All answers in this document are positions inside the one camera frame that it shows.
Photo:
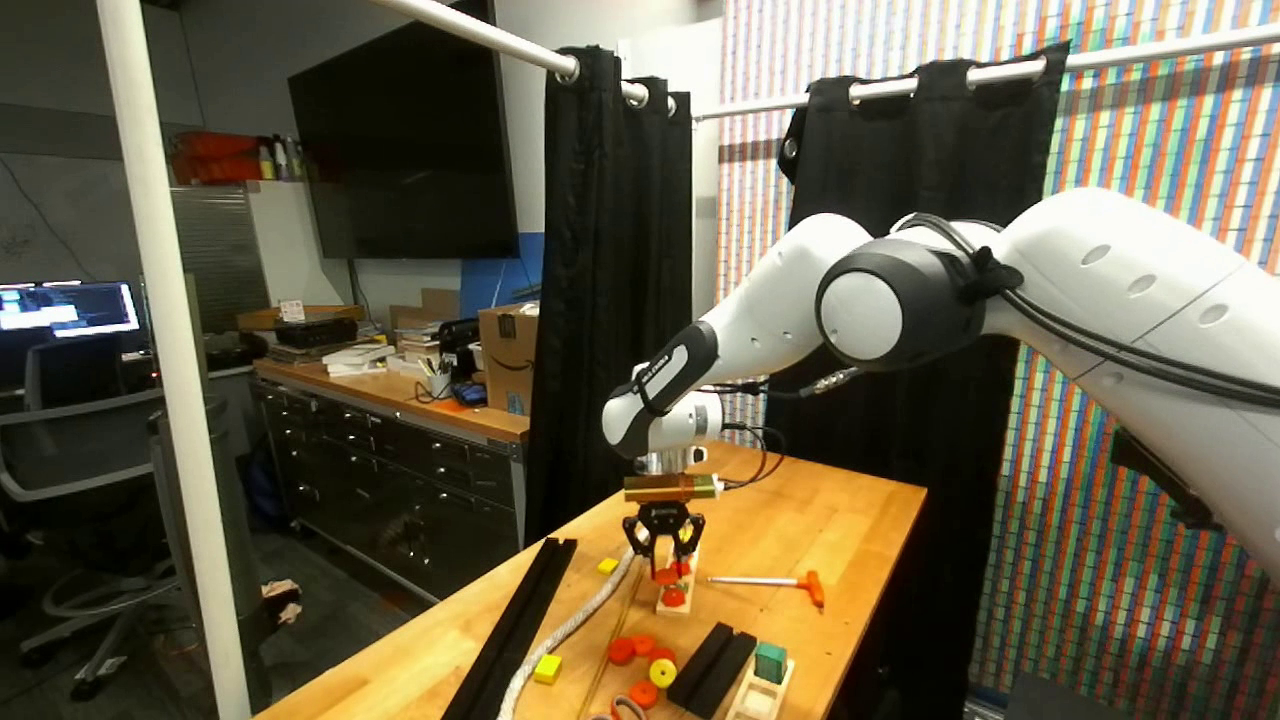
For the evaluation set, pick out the lit computer monitor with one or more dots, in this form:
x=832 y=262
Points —
x=64 y=308

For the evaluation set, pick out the black office chair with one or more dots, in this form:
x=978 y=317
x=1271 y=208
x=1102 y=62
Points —
x=82 y=454

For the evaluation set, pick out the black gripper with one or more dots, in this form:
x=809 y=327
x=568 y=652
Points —
x=667 y=498

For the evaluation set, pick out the orange token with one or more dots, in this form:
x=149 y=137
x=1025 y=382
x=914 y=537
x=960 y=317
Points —
x=640 y=646
x=623 y=650
x=667 y=652
x=646 y=695
x=668 y=579

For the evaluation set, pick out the white vertical frame pole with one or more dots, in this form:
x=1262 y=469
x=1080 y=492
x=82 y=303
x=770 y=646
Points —
x=166 y=333

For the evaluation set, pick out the white token holder board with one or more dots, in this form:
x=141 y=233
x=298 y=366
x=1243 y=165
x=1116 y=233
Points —
x=687 y=593

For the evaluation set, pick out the red token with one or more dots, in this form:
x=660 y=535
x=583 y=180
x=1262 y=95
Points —
x=672 y=598

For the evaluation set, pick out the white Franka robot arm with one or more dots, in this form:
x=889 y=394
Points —
x=1135 y=295

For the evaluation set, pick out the black rectangular block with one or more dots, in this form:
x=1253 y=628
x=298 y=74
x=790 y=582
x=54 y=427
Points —
x=711 y=665

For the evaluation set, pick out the white tall cabinet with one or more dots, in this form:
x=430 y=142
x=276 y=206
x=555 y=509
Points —
x=245 y=252

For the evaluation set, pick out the cardboard box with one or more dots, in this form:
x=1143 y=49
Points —
x=509 y=363

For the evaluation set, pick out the dark cabinet with wood top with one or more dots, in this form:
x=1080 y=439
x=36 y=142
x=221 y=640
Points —
x=387 y=482

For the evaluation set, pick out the small yellow piece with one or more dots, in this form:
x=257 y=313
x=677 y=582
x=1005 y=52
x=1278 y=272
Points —
x=548 y=669
x=604 y=564

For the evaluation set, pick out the black curtain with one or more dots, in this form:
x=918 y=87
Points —
x=604 y=295
x=921 y=147

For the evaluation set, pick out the black wall television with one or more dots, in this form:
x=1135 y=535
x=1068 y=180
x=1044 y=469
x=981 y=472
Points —
x=402 y=147

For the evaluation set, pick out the red storage box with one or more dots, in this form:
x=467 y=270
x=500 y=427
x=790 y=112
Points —
x=217 y=157

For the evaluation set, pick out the long black bar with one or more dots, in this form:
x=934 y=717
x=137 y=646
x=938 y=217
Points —
x=513 y=626

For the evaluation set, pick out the teal cube block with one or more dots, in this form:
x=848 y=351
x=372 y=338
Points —
x=770 y=662

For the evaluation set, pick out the yellow loose token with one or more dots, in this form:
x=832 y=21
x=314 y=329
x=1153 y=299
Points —
x=660 y=672

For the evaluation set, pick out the orange loose token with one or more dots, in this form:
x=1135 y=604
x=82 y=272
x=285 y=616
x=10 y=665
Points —
x=640 y=646
x=646 y=695
x=667 y=652
x=623 y=650

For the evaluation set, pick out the white horizontal curtain rod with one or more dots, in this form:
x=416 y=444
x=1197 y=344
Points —
x=1161 y=59
x=480 y=35

